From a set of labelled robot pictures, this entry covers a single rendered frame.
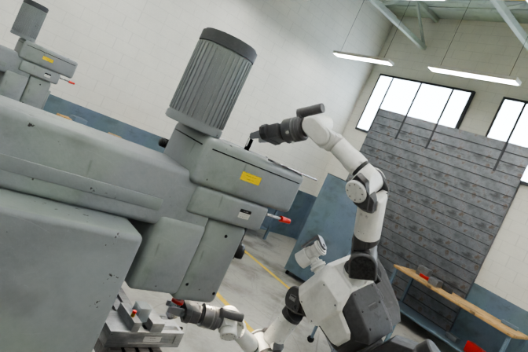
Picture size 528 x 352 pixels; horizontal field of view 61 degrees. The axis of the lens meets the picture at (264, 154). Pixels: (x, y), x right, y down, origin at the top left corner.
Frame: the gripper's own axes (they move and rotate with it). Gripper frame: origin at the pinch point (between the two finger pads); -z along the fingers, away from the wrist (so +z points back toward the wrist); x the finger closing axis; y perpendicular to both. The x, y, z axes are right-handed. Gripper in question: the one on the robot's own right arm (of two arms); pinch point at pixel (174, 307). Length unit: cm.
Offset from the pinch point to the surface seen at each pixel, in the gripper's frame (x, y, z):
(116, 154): 26, -51, -43
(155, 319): -16.5, 14.4, -0.2
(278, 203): 8, -52, 18
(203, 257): 11.1, -25.3, -1.3
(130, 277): 19.2, -14.4, -23.8
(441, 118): -622, -265, 577
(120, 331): -8.2, 18.5, -13.4
